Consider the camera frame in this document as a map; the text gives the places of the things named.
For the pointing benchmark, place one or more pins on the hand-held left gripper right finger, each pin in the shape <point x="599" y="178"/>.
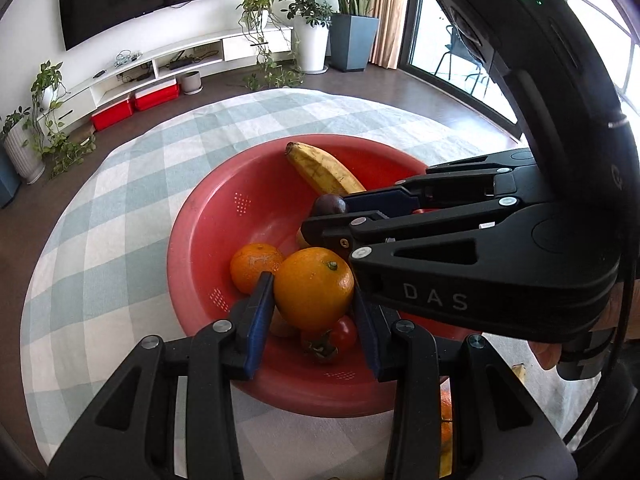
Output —
<point x="367" y="335"/>

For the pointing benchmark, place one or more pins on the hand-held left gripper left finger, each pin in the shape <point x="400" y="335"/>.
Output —
<point x="255" y="330"/>

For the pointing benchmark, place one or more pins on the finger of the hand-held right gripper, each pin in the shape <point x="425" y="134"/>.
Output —
<point x="375" y="202"/>
<point x="340" y="230"/>

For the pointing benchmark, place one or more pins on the red tomato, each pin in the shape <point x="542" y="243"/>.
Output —
<point x="345" y="334"/>

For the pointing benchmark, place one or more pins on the dark purple passion fruit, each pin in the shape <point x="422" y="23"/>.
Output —
<point x="330" y="204"/>

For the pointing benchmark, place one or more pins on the dark red round fruit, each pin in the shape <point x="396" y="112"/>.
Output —
<point x="320" y="352"/>

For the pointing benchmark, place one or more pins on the orange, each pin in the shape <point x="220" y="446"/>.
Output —
<point x="446" y="410"/>
<point x="312" y="287"/>

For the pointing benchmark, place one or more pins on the red plastic basin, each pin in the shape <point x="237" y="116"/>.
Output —
<point x="225" y="220"/>

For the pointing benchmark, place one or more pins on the person's right hand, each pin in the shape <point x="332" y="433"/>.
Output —
<point x="545" y="356"/>

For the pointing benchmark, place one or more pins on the small spotted banana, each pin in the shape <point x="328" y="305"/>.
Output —
<point x="325" y="170"/>

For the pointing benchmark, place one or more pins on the small mandarin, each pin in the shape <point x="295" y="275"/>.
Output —
<point x="252" y="265"/>

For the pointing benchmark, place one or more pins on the outdoor metal chair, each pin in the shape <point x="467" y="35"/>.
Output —
<point x="452" y="42"/>

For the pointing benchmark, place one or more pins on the large yellow banana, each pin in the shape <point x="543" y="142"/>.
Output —
<point x="446" y="462"/>

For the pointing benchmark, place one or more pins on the large plant in dark pot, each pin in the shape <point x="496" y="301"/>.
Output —
<point x="352" y="42"/>

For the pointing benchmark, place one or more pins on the plant in tall white pot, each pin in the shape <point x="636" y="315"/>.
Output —
<point x="312" y="47"/>

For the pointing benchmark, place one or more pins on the sliding glass door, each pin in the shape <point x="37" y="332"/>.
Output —
<point x="407" y="35"/>

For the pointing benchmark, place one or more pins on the green checked tablecloth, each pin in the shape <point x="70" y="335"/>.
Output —
<point x="125" y="210"/>

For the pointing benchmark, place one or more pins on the beige curtain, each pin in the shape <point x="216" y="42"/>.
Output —
<point x="390" y="15"/>

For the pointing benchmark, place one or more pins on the white television cabinet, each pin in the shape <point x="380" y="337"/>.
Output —
<point x="250" y="45"/>

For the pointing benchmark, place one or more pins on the small grey pot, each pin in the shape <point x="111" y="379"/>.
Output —
<point x="191" y="82"/>

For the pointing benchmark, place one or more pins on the red storage box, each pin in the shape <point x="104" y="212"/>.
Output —
<point x="156" y="97"/>
<point x="112" y="116"/>

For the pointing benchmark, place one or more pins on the trailing pothos on cabinet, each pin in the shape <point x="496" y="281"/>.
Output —
<point x="255" y="7"/>

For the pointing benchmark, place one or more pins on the black power strip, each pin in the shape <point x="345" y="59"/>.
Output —
<point x="179" y="62"/>

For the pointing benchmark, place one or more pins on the tall plant in blue pot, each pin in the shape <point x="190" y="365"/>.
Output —
<point x="7" y="182"/>

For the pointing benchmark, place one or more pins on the plant in white ribbed pot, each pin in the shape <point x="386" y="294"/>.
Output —
<point x="22" y="155"/>

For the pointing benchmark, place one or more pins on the trailing pothos in white pot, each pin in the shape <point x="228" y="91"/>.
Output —
<point x="47" y="77"/>

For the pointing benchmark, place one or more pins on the black wall television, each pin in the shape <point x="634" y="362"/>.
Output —
<point x="145" y="0"/>

